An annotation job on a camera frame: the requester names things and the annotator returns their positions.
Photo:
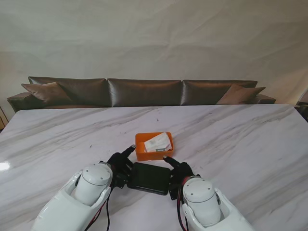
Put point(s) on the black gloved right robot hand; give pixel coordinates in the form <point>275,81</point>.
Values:
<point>180,169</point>

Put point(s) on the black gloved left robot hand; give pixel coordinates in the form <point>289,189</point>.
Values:
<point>120,161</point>

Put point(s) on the orange tissue box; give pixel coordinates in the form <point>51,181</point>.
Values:
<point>154,154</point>

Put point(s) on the black tissue box base lid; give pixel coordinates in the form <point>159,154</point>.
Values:
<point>149,178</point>

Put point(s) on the white tissue pack green label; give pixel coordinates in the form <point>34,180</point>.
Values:
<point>157,144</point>

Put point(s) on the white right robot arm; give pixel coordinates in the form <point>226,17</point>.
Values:
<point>207,202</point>

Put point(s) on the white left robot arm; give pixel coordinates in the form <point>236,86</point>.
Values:
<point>79,197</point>

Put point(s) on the brown leather sofa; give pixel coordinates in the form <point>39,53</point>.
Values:
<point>144,93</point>

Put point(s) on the brown leather sofa back cushion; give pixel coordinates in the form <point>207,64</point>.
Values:
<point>204,92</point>
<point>81,91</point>
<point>144,92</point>

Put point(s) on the brown throw pillow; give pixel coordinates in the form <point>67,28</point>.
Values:
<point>45,92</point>
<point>240,95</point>

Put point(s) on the wooden furniture piece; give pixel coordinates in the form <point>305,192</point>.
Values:
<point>2,118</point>

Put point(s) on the dark background object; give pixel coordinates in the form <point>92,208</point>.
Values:
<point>302,109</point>

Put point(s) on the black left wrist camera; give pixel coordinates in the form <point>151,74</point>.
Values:
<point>119,181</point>

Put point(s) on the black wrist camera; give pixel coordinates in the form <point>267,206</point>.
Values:
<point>173,191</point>
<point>119,181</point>

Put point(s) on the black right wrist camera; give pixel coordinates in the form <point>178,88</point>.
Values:
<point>173,191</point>

